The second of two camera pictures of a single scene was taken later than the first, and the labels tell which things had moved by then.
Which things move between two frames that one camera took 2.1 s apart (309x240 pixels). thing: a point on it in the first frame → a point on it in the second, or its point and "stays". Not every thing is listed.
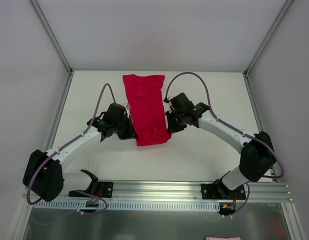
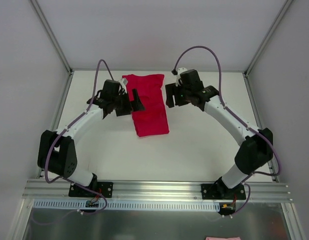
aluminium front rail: [175, 191] stays
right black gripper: [171, 122] → [177, 94]
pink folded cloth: [222, 238] stays
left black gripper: [131, 127] → [128, 104]
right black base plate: [217, 191] stays
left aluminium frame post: [52, 37] stays
